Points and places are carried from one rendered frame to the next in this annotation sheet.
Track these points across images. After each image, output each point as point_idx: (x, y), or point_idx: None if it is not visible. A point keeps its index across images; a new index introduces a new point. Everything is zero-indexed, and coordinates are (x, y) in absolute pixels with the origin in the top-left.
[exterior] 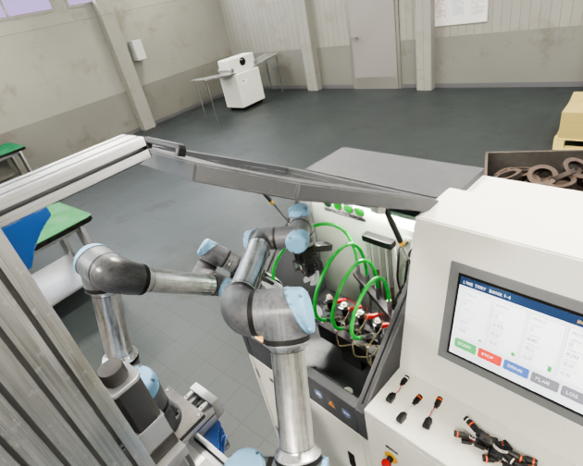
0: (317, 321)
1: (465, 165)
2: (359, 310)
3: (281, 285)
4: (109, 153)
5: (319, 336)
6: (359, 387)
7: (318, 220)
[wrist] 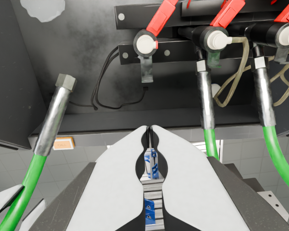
0: (67, 7)
1: None
2: None
3: (19, 191)
4: None
5: (102, 35)
6: (222, 73)
7: None
